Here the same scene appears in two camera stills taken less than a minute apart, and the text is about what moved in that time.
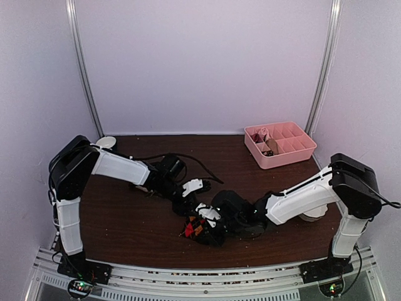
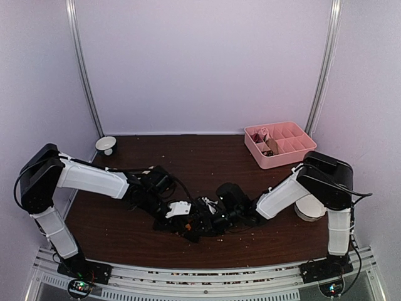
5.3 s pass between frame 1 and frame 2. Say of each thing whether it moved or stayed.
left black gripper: moved
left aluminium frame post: stayed
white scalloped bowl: stayed
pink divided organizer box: stayed
